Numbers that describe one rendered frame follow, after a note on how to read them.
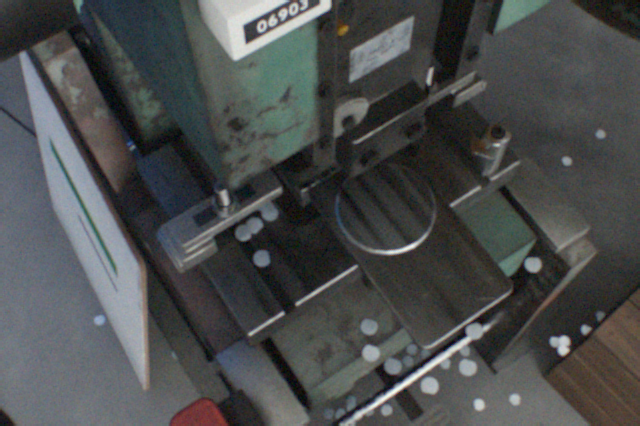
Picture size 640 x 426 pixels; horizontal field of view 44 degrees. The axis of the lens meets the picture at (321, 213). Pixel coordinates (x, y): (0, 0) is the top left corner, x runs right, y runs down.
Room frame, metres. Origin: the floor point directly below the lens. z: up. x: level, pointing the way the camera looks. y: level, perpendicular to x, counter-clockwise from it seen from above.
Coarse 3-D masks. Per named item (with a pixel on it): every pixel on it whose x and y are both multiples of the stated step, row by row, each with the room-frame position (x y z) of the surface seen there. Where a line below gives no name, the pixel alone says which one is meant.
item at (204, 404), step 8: (200, 400) 0.18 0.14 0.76; (208, 400) 0.18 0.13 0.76; (184, 408) 0.17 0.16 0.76; (192, 408) 0.17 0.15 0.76; (200, 408) 0.17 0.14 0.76; (208, 408) 0.17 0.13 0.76; (216, 408) 0.17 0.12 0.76; (176, 416) 0.16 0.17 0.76; (184, 416) 0.16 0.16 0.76; (192, 416) 0.16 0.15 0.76; (200, 416) 0.16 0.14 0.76; (208, 416) 0.16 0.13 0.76; (216, 416) 0.16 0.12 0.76; (176, 424) 0.15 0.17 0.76; (184, 424) 0.15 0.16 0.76; (192, 424) 0.15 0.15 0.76; (200, 424) 0.15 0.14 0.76; (208, 424) 0.15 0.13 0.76; (216, 424) 0.15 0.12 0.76; (224, 424) 0.15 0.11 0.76
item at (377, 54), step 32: (352, 0) 0.42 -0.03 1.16; (384, 0) 0.44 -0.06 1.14; (416, 0) 0.46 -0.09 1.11; (352, 32) 0.43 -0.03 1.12; (384, 32) 0.45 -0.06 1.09; (416, 32) 0.47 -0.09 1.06; (352, 64) 0.43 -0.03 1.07; (384, 64) 0.45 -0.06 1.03; (416, 64) 0.47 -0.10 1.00; (352, 96) 0.42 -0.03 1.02; (384, 96) 0.45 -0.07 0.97; (416, 96) 0.45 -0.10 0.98; (352, 128) 0.41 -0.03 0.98; (384, 128) 0.41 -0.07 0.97; (416, 128) 0.43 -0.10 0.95; (352, 160) 0.40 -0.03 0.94
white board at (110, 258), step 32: (32, 64) 0.76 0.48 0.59; (32, 96) 0.79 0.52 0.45; (64, 128) 0.64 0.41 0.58; (64, 160) 0.66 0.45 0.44; (64, 192) 0.68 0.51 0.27; (96, 192) 0.54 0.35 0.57; (64, 224) 0.70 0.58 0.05; (96, 224) 0.54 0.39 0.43; (96, 256) 0.55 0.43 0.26; (128, 256) 0.43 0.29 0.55; (96, 288) 0.55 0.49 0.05; (128, 288) 0.43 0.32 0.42; (128, 320) 0.42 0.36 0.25; (128, 352) 0.41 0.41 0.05
